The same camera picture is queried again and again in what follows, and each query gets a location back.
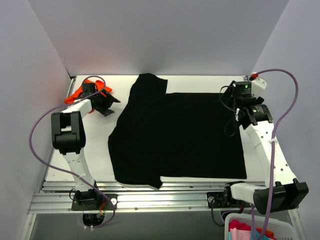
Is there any black t shirt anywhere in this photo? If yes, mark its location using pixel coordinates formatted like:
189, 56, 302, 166
108, 73, 247, 188

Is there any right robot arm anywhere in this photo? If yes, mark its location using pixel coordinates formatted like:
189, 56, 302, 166
221, 81, 309, 215

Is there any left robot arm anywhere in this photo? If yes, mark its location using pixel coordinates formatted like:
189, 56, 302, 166
51, 79, 120, 210

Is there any orange folded t shirt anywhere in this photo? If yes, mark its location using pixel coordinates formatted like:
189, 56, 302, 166
64, 79, 119, 116

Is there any pink garment in basket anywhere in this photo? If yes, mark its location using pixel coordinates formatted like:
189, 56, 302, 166
228, 219, 252, 240

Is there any teal garment in basket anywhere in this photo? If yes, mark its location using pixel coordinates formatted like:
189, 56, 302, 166
250, 227, 269, 240

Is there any orange garment in basket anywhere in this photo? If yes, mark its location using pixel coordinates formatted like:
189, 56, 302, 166
256, 227, 275, 239

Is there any white laundry basket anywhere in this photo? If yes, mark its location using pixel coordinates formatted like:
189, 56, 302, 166
224, 213, 298, 240

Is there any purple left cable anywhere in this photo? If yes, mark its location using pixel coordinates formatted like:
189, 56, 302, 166
28, 75, 116, 229

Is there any purple cable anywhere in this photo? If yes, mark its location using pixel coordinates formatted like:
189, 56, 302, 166
250, 68, 299, 240
28, 75, 116, 229

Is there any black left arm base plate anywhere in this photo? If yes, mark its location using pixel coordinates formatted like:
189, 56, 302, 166
71, 197, 113, 211

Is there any aluminium frame rail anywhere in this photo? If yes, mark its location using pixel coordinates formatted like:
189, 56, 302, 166
27, 181, 300, 215

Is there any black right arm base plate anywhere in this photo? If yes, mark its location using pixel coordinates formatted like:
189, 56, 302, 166
206, 191, 250, 209

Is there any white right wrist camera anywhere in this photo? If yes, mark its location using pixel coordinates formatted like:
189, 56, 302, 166
248, 72, 267, 98

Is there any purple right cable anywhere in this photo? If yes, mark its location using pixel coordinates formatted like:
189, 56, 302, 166
250, 68, 299, 240

